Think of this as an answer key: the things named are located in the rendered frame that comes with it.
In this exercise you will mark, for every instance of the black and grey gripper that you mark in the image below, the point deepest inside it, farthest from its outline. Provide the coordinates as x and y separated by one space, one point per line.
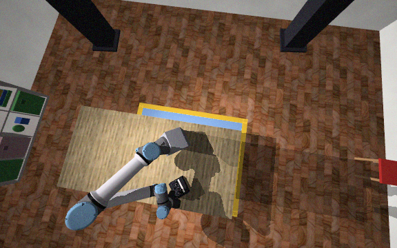
176 203

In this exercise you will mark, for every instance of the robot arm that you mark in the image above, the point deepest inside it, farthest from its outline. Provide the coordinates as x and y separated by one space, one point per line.
85 211

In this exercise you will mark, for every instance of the black lighting desk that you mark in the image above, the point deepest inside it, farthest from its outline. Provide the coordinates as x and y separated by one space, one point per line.
180 184

